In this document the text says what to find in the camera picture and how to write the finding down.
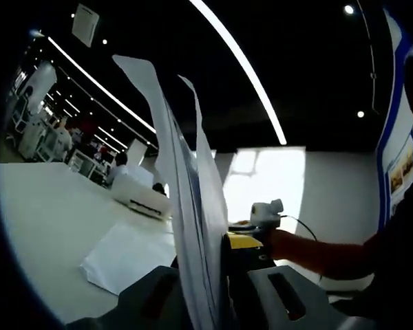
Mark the white square pillar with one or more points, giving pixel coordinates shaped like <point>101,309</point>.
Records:
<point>137,153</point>
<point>41,86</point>

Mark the blue white wall poster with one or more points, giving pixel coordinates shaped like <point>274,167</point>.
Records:
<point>395,172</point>

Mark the ceiling air conditioner unit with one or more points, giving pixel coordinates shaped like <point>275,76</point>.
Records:
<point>85,24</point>

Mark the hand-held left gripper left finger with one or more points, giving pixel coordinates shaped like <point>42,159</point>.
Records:
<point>148,302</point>

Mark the red display screen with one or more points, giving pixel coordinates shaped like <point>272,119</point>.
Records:
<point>87,127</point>

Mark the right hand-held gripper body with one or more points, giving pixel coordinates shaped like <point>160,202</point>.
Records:
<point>265,213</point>

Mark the person in black shirt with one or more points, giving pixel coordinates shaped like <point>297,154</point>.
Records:
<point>399,268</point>

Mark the long ceiling light strip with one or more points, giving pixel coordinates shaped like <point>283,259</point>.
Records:
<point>244,65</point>
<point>106,90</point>

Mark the white printer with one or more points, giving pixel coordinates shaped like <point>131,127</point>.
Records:
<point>137,192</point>

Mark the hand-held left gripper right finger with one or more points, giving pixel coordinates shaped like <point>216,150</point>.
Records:
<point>261,295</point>

